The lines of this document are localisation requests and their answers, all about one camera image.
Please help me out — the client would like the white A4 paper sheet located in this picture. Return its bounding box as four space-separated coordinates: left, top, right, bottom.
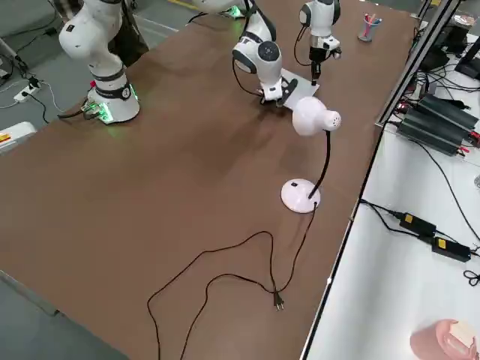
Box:
280 68 321 112

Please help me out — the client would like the white desk lamp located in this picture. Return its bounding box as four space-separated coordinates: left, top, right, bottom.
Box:
280 96 342 215

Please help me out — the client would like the clear pen cup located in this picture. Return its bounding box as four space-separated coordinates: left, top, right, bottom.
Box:
357 18 377 43

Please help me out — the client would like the black power supply box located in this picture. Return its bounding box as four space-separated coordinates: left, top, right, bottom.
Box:
396 107 472 155
418 93 480 131

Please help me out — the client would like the black monitor stand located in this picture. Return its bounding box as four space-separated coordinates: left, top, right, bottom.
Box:
454 35 480 80

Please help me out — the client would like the black power adapter brick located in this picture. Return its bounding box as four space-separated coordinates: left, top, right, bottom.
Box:
398 211 438 236
430 235 473 263

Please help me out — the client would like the white side table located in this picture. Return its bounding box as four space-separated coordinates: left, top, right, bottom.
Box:
299 22 480 360

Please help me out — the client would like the white power strip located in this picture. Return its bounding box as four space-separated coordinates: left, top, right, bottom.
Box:
13 82 42 103

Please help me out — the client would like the white box with label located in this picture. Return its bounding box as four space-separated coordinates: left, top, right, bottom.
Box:
0 121 38 155

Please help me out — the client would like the pink round object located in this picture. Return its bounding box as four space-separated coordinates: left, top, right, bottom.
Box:
409 318 480 360

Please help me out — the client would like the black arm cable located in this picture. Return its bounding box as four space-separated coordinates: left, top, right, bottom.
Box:
293 24 313 67
231 55 266 99

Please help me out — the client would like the aluminium frame post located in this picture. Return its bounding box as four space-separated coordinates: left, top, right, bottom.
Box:
374 0 464 127

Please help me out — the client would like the black equipment with cables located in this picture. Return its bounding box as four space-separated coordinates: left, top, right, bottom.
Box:
421 14 468 72

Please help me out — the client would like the black lamp power cable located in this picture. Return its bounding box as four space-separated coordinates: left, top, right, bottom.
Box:
146 202 320 360

